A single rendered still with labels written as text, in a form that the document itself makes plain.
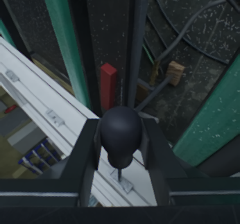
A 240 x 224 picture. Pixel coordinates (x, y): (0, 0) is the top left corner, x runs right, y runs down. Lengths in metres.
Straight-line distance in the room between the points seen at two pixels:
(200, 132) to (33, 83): 0.40
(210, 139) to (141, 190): 0.17
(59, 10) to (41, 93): 0.25
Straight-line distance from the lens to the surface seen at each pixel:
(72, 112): 0.38
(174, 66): 1.25
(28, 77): 0.50
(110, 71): 0.69
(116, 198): 0.73
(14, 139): 9.88
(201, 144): 0.19
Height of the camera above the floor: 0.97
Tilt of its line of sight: 27 degrees down
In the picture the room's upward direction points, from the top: 132 degrees counter-clockwise
